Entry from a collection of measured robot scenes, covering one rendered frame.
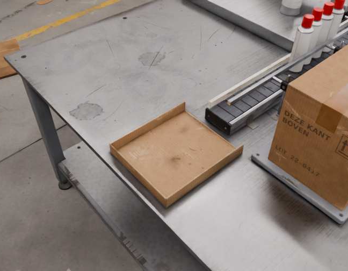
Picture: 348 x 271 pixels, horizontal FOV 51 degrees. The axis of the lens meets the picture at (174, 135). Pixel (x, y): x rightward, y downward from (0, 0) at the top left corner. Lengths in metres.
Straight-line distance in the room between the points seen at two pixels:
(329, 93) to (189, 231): 0.47
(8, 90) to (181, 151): 2.01
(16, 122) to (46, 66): 1.14
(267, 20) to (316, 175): 0.88
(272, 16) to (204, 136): 0.78
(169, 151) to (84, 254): 0.94
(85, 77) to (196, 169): 0.59
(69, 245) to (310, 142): 1.33
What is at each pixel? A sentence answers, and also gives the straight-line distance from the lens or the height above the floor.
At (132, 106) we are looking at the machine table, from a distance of 1.27.
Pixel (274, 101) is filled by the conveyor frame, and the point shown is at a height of 0.85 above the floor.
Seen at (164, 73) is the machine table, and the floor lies 0.83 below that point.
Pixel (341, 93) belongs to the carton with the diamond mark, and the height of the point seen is 1.12.
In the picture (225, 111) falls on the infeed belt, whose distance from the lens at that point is 1.19.
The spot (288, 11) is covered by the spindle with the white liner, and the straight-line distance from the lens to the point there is 1.78.
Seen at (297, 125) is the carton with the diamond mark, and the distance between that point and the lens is 0.96.
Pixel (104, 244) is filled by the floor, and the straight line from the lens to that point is 1.91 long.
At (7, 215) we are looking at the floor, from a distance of 2.14.
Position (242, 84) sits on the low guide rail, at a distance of 1.25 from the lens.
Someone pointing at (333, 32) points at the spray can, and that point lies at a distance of 1.52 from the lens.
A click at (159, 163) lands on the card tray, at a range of 1.08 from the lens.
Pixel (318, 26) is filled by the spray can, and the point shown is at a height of 1.04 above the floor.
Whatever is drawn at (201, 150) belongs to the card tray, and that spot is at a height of 0.83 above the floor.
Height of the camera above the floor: 1.65
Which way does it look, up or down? 45 degrees down
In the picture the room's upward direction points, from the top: straight up
